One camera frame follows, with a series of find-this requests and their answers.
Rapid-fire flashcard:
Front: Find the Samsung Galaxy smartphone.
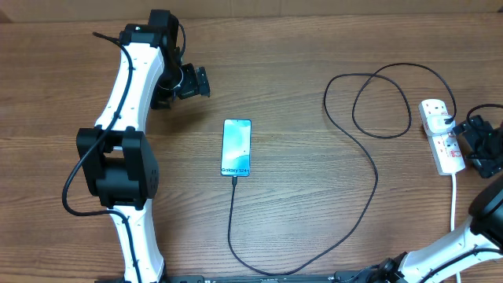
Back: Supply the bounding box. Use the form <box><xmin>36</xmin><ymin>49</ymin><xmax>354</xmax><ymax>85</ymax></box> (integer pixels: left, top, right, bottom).
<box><xmin>220</xmin><ymin>119</ymin><xmax>252</xmax><ymax>177</ymax></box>

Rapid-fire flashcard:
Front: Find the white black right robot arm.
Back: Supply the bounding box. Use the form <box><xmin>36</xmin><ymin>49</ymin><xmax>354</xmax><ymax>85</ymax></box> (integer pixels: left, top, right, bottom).
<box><xmin>368</xmin><ymin>116</ymin><xmax>502</xmax><ymax>283</ymax></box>

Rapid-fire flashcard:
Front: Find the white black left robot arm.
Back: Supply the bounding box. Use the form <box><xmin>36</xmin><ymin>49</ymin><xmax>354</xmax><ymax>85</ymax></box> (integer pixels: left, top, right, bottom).
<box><xmin>74</xmin><ymin>9</ymin><xmax>211</xmax><ymax>282</ymax></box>

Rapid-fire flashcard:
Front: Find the white charger plug adapter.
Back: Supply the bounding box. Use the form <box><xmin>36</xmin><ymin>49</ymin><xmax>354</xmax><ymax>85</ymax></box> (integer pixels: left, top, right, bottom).
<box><xmin>423</xmin><ymin>114</ymin><xmax>455</xmax><ymax>137</ymax></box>

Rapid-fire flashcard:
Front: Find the white power strip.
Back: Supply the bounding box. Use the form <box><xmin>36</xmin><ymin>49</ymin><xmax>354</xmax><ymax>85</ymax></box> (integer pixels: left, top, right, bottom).
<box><xmin>418</xmin><ymin>99</ymin><xmax>465</xmax><ymax>175</ymax></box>

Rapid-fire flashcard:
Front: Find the white power strip cord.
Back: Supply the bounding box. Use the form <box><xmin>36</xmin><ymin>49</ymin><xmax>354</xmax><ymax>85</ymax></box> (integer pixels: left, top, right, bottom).
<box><xmin>449</xmin><ymin>173</ymin><xmax>462</xmax><ymax>283</ymax></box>

